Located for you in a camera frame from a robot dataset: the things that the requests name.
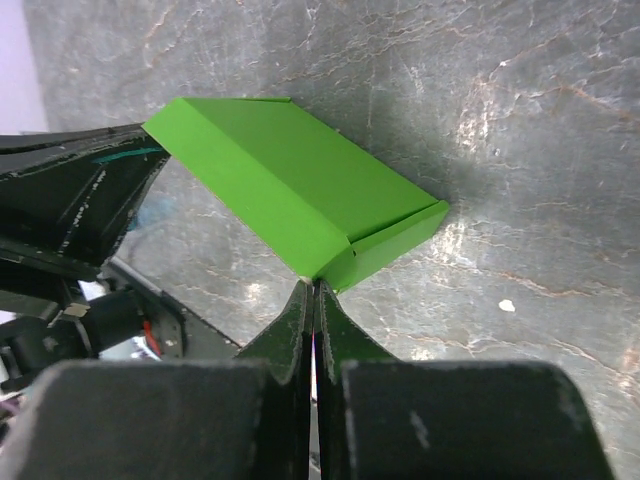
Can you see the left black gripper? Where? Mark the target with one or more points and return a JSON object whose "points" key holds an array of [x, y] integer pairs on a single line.
{"points": [[73, 213]]}

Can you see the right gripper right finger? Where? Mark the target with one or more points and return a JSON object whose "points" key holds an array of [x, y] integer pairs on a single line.
{"points": [[384, 418]]}

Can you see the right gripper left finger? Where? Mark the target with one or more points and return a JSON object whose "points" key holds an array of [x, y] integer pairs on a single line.
{"points": [[247, 417]]}

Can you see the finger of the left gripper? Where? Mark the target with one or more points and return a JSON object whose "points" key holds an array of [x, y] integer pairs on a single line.
{"points": [[103, 143]]}

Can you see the green paper box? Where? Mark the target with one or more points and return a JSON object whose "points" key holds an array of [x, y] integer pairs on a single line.
{"points": [[326, 207]]}

